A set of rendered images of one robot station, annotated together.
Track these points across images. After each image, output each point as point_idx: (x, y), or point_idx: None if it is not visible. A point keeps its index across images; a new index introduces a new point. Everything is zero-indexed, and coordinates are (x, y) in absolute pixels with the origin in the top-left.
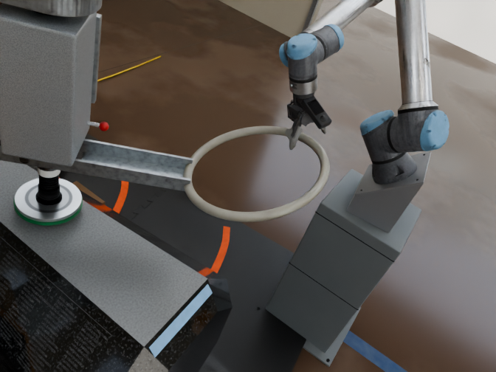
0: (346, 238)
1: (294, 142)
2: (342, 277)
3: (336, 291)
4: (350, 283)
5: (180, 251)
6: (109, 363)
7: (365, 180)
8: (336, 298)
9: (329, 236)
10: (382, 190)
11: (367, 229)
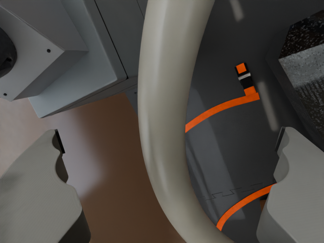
0: (110, 25)
1: (304, 144)
2: (131, 14)
3: (140, 15)
4: (127, 2)
5: (314, 117)
6: None
7: (30, 70)
8: (142, 12)
9: (126, 46)
10: (10, 10)
11: (77, 4)
